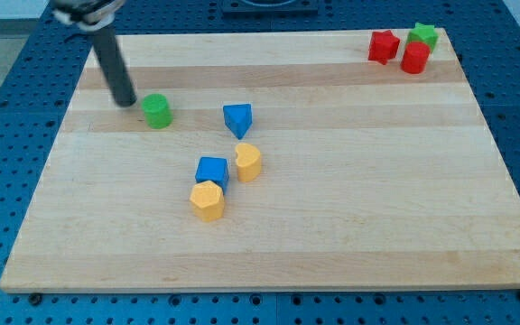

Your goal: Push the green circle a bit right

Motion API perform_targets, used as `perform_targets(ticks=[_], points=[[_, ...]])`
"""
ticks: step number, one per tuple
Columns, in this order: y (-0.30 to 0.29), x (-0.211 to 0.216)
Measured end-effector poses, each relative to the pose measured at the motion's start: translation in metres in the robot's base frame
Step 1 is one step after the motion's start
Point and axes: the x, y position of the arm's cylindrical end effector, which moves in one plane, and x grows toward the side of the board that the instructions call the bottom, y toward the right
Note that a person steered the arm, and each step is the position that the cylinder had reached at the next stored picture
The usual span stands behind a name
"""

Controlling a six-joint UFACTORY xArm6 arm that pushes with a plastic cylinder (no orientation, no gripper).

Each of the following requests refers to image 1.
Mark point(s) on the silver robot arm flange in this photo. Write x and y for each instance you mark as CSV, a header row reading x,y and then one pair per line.
x,y
88,15

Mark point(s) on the red star block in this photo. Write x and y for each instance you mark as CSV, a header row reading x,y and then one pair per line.
x,y
383,47

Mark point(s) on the yellow heart block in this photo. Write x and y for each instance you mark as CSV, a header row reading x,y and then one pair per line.
x,y
248,162

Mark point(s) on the blue triangle block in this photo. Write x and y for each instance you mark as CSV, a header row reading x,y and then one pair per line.
x,y
238,119

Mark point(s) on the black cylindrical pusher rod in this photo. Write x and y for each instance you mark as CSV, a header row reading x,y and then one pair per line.
x,y
112,65

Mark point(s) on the green star block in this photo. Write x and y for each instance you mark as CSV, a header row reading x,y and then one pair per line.
x,y
425,33

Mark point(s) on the green cylinder block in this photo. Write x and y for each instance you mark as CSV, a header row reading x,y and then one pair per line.
x,y
157,111

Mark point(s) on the red cylinder block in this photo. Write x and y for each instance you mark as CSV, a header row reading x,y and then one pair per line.
x,y
416,55

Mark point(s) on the yellow hexagon block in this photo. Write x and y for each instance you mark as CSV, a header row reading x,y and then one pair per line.
x,y
207,201

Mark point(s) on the blue cube block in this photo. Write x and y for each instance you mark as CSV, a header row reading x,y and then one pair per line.
x,y
213,169

